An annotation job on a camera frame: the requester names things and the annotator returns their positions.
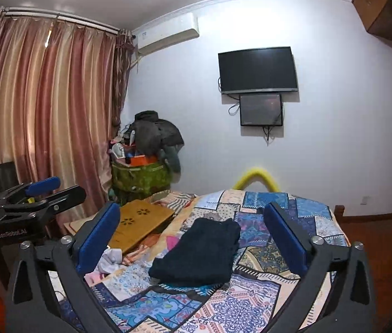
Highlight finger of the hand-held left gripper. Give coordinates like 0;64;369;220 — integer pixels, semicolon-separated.
0;177;62;206
1;185;88;216

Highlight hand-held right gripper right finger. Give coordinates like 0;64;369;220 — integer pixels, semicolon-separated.
264;201;380;333

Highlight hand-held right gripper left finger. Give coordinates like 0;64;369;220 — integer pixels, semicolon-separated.
4;201;128;333

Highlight dark navy pants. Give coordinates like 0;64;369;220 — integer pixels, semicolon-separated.
148;218;241;287

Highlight white crumpled cloth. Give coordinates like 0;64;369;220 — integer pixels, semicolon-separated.
97;248;124;274

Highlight bamboo lap desk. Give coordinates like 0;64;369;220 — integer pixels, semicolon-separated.
107;199;176;255

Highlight patchwork quilt bed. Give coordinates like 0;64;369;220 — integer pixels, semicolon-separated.
48;189;351;333

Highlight yellow foam tube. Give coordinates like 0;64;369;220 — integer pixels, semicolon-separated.
233;167;281;192

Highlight pink striped curtain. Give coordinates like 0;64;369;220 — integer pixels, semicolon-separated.
0;5;137;223

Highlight green fabric bag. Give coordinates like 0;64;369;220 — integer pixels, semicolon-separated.
110;158;173;202

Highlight orange box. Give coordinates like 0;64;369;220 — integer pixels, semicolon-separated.
124;155;158;167

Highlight dark clothes pile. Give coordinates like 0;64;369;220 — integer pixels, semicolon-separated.
126;110;185;174

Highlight small black monitor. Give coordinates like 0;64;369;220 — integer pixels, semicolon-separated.
239;92;284;127

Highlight white curtain rod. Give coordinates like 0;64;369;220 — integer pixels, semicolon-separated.
0;6;120;36

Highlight white air conditioner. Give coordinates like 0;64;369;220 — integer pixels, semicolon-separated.
131;12;200;56

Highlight wooden bed frame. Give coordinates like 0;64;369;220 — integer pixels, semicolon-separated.
333;205;346;227

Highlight black wall television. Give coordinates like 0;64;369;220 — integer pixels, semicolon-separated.
218;46;299;95

